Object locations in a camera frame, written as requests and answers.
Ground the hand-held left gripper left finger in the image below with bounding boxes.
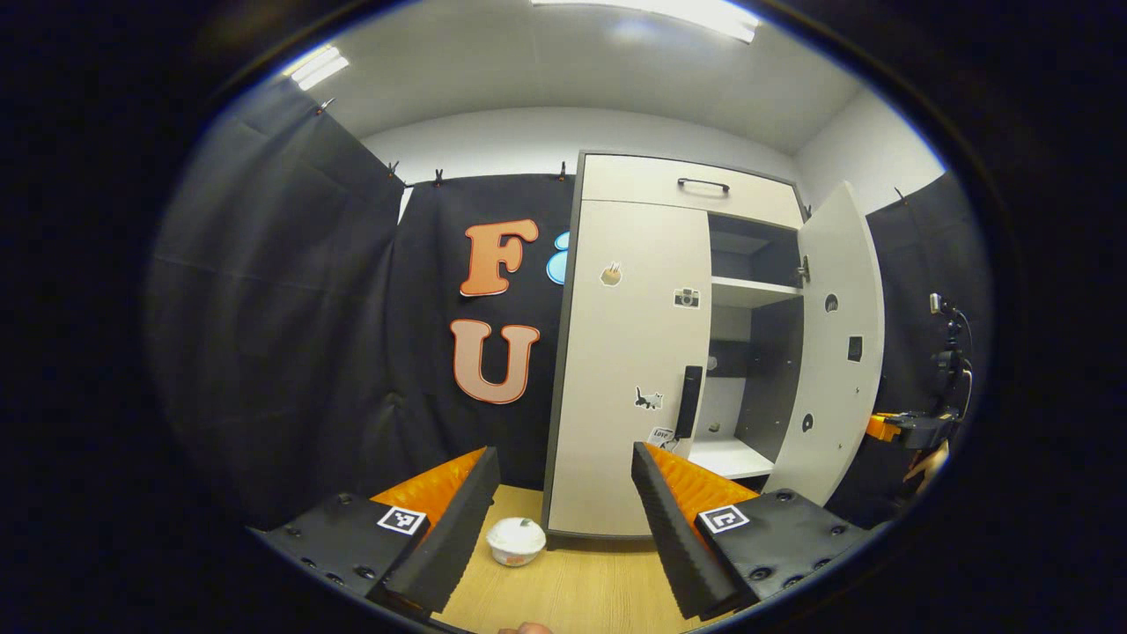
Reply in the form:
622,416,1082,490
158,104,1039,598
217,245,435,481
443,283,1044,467
249,446,501,622

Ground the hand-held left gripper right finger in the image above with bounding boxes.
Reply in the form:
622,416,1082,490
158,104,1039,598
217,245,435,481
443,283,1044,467
631,442,892,623

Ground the white cabinet door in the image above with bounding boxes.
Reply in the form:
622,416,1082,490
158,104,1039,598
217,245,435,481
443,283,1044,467
762,181,886,507
544,199,712,538

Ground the white double-door shoe cabinet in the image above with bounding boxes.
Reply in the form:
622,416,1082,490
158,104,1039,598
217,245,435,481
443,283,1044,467
541,150,807,551

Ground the white lidded bowl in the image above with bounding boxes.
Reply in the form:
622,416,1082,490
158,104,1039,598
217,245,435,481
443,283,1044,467
486,517,548,567

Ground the long ceiling light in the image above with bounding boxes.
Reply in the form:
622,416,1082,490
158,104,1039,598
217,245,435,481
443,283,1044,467
528,0,760,43
289,44,350,92

